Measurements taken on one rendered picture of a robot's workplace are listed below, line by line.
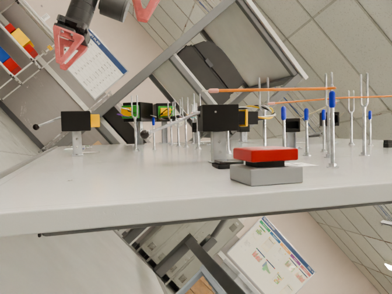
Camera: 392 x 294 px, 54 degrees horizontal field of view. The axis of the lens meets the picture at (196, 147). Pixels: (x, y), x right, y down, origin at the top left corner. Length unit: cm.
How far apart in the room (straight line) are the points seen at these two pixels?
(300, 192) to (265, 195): 3
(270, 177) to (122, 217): 15
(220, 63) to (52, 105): 687
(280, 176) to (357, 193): 7
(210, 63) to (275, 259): 758
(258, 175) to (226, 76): 138
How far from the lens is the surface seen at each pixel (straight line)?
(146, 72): 156
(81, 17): 95
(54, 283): 64
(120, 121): 159
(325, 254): 952
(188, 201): 31
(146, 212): 31
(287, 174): 38
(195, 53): 169
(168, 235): 782
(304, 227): 919
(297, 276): 930
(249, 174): 36
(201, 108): 57
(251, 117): 59
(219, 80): 172
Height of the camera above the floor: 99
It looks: 10 degrees up
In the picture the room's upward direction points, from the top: 47 degrees clockwise
